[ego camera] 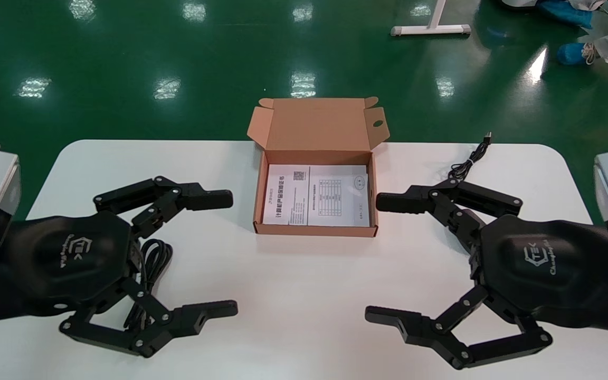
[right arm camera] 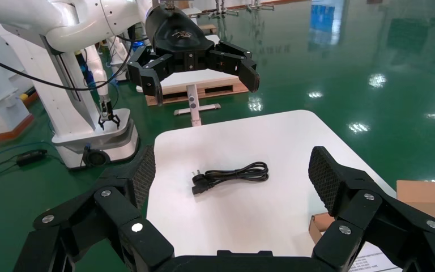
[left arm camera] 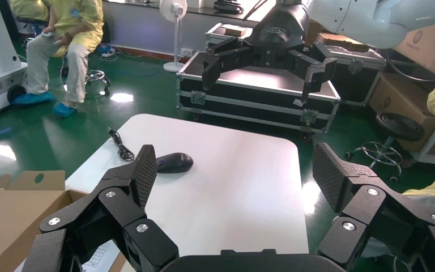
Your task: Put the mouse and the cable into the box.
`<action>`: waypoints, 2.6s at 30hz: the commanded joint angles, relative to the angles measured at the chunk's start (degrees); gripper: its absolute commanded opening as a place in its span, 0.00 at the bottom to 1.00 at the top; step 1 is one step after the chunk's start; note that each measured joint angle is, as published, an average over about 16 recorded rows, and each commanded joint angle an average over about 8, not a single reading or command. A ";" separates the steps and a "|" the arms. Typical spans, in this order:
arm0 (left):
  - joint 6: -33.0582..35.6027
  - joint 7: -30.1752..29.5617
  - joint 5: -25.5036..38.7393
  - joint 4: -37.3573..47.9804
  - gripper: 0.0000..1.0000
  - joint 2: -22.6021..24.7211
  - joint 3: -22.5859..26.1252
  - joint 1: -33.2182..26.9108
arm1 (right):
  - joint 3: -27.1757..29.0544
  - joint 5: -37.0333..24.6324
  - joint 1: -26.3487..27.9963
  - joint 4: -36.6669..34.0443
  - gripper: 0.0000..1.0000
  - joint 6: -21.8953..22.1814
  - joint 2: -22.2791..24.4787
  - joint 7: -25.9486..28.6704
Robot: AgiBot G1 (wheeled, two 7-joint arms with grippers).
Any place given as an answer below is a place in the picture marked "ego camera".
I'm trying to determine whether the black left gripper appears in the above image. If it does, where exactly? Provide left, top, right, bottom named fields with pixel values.
left=11, top=176, right=239, bottom=358

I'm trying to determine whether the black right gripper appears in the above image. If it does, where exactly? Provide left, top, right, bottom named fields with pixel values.
left=366, top=214, right=608, bottom=370

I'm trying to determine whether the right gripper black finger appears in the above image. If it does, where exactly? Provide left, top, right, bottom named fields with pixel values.
left=376, top=178, right=523, bottom=243

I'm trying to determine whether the black power cable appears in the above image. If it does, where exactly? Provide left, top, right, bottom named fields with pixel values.
left=123, top=239, right=174, bottom=329

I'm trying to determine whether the black wired computer mouse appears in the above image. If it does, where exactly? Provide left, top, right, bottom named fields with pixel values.
left=448, top=131, right=493, bottom=185

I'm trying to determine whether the brown cardboard storage box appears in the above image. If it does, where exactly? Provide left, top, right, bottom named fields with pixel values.
left=247, top=97, right=391, bottom=238

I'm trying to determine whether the white printed instruction sheet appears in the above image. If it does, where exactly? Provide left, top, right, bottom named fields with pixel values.
left=262, top=164, right=371, bottom=227

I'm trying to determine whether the white metal stand foot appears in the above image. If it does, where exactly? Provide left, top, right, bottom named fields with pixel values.
left=390, top=0, right=472, bottom=37

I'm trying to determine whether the blue shoe cover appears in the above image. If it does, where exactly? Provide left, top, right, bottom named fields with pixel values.
left=538, top=0, right=593, bottom=30
left=557, top=42, right=596, bottom=66

